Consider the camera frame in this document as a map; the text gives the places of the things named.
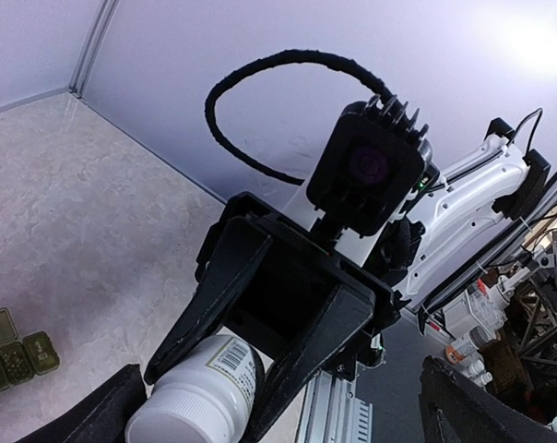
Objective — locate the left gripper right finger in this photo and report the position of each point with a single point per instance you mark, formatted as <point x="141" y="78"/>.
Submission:
<point x="454" y="409"/>

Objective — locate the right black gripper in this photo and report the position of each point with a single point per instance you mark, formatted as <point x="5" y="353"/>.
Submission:
<point x="267" y="281"/>

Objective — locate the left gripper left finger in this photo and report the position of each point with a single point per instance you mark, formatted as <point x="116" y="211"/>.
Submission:
<point x="101" y="416"/>

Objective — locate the small white pill bottle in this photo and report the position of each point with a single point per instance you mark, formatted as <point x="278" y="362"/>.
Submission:
<point x="208" y="397"/>

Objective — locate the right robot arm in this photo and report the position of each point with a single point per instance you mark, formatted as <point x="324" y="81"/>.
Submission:
<point x="448" y="209"/>

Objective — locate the front aluminium rail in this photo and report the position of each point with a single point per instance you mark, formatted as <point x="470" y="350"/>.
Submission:
<point x="332" y="412"/>

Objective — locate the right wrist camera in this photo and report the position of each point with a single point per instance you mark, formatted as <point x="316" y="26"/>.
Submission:
<point x="373" y="159"/>

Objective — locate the right aluminium frame post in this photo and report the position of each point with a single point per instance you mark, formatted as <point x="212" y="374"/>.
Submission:
<point x="91" y="47"/>

